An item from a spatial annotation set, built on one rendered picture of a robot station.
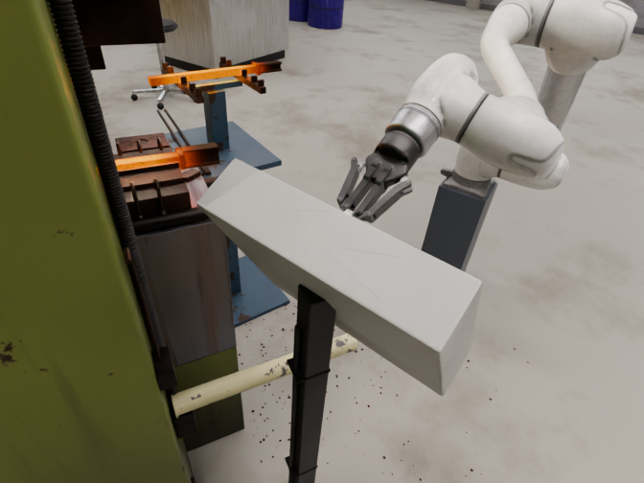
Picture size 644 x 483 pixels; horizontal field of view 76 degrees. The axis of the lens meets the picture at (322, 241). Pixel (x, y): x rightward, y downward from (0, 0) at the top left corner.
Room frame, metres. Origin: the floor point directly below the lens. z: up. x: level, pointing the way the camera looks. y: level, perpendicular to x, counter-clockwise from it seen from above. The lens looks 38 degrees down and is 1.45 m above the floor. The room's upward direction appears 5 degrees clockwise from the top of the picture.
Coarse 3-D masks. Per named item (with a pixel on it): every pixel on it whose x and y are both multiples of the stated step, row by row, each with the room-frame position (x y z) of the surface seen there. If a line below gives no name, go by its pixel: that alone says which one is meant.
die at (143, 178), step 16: (128, 176) 0.76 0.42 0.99; (144, 176) 0.76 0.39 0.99; (160, 176) 0.77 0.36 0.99; (176, 176) 0.78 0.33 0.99; (128, 192) 0.72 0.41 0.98; (144, 192) 0.72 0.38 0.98; (176, 192) 0.73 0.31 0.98; (128, 208) 0.68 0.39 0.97; (144, 208) 0.69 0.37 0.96; (176, 208) 0.72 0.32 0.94
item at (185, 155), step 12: (204, 144) 0.89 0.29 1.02; (216, 144) 0.89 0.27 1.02; (144, 156) 0.82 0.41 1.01; (156, 156) 0.83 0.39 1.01; (168, 156) 0.83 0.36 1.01; (180, 156) 0.83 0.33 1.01; (192, 156) 0.86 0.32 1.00; (204, 156) 0.87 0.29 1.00; (216, 156) 0.88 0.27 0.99; (120, 168) 0.77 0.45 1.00; (180, 168) 0.83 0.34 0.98
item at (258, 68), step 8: (256, 64) 1.48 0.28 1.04; (264, 64) 1.50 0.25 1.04; (272, 64) 1.52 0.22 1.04; (280, 64) 1.55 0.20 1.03; (184, 72) 1.35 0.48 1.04; (192, 72) 1.36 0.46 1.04; (200, 72) 1.37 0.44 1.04; (208, 72) 1.37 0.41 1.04; (216, 72) 1.39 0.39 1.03; (224, 72) 1.41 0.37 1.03; (232, 72) 1.43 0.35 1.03; (240, 72) 1.44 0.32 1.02; (248, 72) 1.46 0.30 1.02; (256, 72) 1.48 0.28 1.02; (264, 72) 1.50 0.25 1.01; (152, 80) 1.26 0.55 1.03; (160, 80) 1.28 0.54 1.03; (168, 80) 1.29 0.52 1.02; (176, 80) 1.31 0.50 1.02; (192, 80) 1.34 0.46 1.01
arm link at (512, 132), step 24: (504, 24) 1.10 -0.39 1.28; (528, 24) 1.17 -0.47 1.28; (480, 48) 1.07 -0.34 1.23; (504, 48) 1.00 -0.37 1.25; (504, 72) 0.93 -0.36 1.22; (504, 96) 0.76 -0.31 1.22; (528, 96) 0.78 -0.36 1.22; (480, 120) 0.71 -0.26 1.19; (504, 120) 0.70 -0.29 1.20; (528, 120) 0.70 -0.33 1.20; (480, 144) 0.70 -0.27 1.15; (504, 144) 0.68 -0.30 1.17; (528, 144) 0.67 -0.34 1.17; (552, 144) 0.67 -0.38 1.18; (504, 168) 0.69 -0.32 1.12; (528, 168) 0.67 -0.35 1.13
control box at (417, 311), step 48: (240, 192) 0.43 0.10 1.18; (288, 192) 0.42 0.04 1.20; (240, 240) 0.42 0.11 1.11; (288, 240) 0.36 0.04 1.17; (336, 240) 0.35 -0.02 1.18; (384, 240) 0.34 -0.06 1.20; (288, 288) 0.47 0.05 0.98; (336, 288) 0.30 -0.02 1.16; (384, 288) 0.29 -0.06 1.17; (432, 288) 0.28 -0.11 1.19; (480, 288) 0.28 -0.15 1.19; (384, 336) 0.30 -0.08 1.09; (432, 336) 0.24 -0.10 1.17; (432, 384) 0.32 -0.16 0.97
